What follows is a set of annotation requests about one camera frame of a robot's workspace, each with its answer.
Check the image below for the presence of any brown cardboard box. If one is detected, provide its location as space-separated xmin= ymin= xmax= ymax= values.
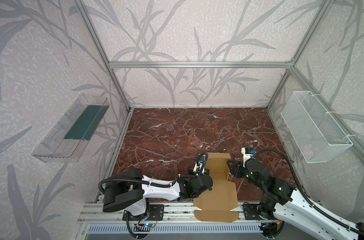
xmin=194 ymin=153 xmax=239 ymax=223

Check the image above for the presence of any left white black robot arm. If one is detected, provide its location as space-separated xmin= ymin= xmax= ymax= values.
xmin=98 ymin=169 xmax=214 ymax=216

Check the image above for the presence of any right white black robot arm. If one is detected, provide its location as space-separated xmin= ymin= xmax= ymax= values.
xmin=228 ymin=159 xmax=364 ymax=240

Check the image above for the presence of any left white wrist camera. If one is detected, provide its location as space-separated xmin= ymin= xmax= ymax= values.
xmin=193 ymin=155 xmax=207 ymax=176

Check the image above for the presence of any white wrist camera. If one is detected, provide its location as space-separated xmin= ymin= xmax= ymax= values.
xmin=193 ymin=155 xmax=207 ymax=176
xmin=241 ymin=147 xmax=256 ymax=167

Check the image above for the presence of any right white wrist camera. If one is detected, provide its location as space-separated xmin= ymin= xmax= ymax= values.
xmin=241 ymin=147 xmax=256 ymax=167

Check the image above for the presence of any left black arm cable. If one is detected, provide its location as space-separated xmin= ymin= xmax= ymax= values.
xmin=97 ymin=152 xmax=210 ymax=196

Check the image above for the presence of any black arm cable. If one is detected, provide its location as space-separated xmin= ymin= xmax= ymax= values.
xmin=252 ymin=149 xmax=364 ymax=240
xmin=97 ymin=152 xmax=210 ymax=196

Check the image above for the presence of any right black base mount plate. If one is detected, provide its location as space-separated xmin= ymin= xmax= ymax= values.
xmin=242 ymin=202 xmax=278 ymax=221

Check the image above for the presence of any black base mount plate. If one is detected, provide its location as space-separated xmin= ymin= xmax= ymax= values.
xmin=242 ymin=202 xmax=278 ymax=221
xmin=122 ymin=204 xmax=165 ymax=221

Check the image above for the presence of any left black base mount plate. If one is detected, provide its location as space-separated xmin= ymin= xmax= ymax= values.
xmin=122 ymin=204 xmax=165 ymax=221

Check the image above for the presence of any white wire mesh basket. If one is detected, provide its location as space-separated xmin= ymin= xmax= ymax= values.
xmin=281 ymin=91 xmax=353 ymax=164

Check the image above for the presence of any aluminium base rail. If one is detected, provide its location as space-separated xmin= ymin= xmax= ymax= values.
xmin=76 ymin=201 xmax=330 ymax=224

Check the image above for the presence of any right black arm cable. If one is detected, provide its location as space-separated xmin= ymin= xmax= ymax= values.
xmin=252 ymin=149 xmax=364 ymax=240

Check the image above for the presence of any clear plastic wall bin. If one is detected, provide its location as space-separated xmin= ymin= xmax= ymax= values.
xmin=32 ymin=94 xmax=110 ymax=163

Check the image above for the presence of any aluminium cage frame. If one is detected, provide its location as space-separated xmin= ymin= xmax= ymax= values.
xmin=75 ymin=0 xmax=364 ymax=173

